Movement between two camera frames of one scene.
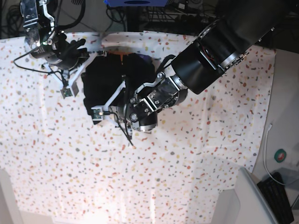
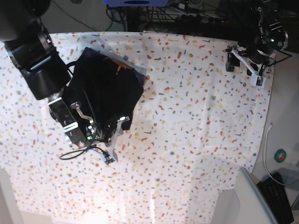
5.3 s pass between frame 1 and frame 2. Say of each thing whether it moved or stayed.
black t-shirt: moved
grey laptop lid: stayed
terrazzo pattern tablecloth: stayed
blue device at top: stayed
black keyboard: stayed
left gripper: moved
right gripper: moved
